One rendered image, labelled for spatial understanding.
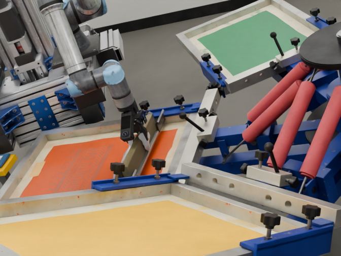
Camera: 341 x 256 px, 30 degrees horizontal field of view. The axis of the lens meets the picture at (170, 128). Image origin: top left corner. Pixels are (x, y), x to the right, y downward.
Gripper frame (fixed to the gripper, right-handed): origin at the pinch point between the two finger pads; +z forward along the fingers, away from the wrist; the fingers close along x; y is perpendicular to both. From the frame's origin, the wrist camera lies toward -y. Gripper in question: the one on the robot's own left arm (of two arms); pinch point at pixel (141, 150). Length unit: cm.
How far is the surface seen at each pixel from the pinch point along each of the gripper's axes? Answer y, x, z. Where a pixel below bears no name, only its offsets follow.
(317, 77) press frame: 28, -68, -4
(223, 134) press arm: -2.0, -35.0, -3.1
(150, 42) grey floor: 341, 130, 97
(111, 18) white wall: 381, 179, 79
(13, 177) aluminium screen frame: -5, 58, 2
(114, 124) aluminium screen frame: 26.0, 21.3, 1.5
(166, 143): 10.6, -6.2, 5.3
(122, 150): 9.6, 13.5, 5.2
